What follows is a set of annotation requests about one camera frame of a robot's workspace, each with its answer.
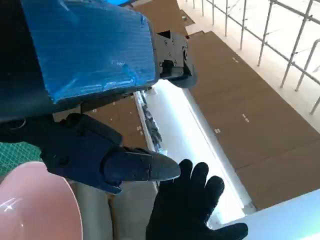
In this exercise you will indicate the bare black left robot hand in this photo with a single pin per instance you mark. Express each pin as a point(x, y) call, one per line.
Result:
point(95, 50)

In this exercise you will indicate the long white beam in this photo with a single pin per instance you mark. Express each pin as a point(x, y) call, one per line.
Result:
point(180, 130)

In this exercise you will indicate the white metal scaffold frame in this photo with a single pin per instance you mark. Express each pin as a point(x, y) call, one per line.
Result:
point(268, 15)

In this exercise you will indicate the pink bowl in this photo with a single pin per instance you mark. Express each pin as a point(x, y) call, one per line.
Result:
point(37, 207)

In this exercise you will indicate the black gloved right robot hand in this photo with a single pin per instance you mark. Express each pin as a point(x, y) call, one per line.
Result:
point(182, 207)

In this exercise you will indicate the green cutting mat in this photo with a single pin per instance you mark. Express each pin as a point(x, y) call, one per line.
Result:
point(17, 153)

